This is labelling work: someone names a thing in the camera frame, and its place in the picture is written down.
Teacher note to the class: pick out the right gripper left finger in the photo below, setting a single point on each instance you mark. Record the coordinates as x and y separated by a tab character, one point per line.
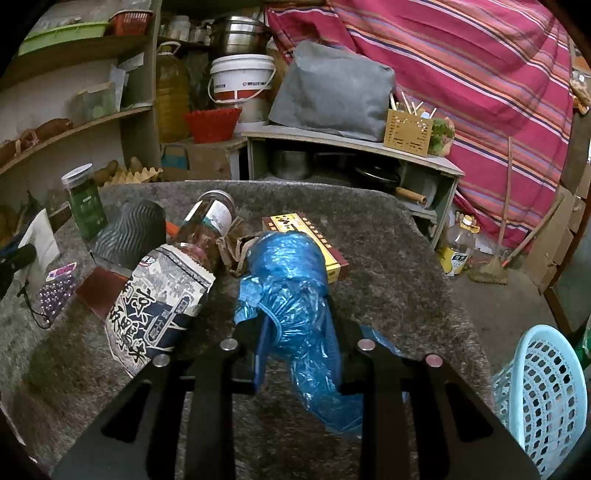
136	436

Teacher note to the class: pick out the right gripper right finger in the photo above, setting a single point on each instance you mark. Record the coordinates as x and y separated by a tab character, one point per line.
420	418

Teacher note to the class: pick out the white printed snack bag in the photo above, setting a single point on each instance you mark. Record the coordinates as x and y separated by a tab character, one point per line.
156	306

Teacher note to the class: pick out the black ribbed cup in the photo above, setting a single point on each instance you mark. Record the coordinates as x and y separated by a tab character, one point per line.
138	229

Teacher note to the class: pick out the blue plastic bag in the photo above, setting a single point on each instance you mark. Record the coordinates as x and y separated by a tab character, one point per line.
288	283

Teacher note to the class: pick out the brown paper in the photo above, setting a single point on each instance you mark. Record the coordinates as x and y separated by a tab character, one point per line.
234	246

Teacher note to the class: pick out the purple bead blister pack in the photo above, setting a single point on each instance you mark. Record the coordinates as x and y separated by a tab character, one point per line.
59	286

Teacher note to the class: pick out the green lidded jar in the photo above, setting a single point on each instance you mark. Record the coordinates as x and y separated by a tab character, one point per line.
84	201

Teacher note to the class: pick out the light blue plastic basket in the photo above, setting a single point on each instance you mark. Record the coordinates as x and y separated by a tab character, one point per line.
541	398

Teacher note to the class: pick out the cardboard egg tray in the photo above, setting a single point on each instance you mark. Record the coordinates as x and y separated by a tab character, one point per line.
124	176

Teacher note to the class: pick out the yellow label oil bottle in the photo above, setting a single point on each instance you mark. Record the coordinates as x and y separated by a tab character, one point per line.
457	244

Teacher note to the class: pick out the yellow red cardboard box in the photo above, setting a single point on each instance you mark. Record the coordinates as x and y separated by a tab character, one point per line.
337	266

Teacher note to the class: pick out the brown spice glass jar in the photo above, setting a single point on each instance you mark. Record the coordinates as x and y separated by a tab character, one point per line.
208	220

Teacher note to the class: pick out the cardboard box on floor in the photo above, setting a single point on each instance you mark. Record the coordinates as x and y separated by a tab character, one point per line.
186	160

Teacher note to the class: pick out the green plastic tray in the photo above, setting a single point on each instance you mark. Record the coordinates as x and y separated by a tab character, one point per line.
62	34

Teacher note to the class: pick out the red plastic basket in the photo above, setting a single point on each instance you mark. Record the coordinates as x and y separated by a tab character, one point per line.
212	126

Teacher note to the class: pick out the large amber oil jug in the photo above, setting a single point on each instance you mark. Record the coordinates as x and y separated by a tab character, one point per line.
172	94

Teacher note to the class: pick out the red small basket on shelf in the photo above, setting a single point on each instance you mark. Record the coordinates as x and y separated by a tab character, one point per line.
129	23

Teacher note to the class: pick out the yellow chopstick holder box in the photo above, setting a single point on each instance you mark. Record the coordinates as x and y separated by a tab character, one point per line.
408	133

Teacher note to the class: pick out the leafy greens in bag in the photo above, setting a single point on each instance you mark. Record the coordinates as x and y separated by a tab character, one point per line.
442	137

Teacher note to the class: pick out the grey low shelf table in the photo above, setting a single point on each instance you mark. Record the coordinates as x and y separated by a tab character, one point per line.
426	185

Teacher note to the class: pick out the white plastic bucket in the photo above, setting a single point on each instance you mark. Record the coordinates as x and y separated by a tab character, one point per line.
239	78

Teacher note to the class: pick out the steel pot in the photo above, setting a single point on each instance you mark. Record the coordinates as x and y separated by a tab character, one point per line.
240	35

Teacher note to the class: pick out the grey felt bag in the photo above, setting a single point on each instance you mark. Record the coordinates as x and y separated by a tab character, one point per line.
334	91

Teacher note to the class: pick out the pink striped cloth curtain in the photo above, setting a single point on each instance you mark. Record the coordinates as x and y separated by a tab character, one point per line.
500	70

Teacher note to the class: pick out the wooden wall shelf unit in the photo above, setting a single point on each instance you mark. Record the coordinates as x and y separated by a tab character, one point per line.
66	105

